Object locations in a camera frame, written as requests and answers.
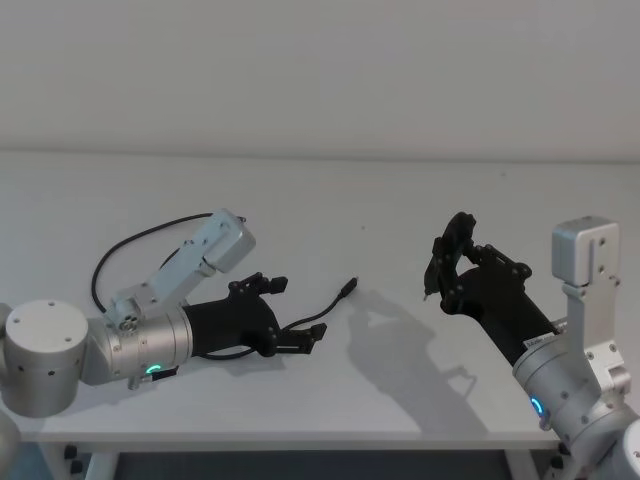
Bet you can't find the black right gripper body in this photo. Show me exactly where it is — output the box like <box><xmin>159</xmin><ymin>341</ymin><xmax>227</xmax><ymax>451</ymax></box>
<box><xmin>438</xmin><ymin>263</ymin><xmax>565</xmax><ymax>367</ymax></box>

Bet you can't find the white table frame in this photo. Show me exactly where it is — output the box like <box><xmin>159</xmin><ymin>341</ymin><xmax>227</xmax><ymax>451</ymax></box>
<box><xmin>44</xmin><ymin>435</ymin><xmax>571</xmax><ymax>480</ymax></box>

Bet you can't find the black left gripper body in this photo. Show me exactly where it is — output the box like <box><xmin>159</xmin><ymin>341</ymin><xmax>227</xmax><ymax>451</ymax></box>
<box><xmin>181</xmin><ymin>282</ymin><xmax>282</xmax><ymax>359</ymax></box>

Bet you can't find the black cable with plug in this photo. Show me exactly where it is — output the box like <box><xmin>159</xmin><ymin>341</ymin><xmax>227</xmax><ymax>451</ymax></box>
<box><xmin>202</xmin><ymin>275</ymin><xmax>361</xmax><ymax>361</ymax></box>

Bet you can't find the black looped camera cable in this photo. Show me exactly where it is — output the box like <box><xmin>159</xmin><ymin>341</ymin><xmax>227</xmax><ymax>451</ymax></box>
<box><xmin>91</xmin><ymin>211</ymin><xmax>217</xmax><ymax>315</ymax></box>

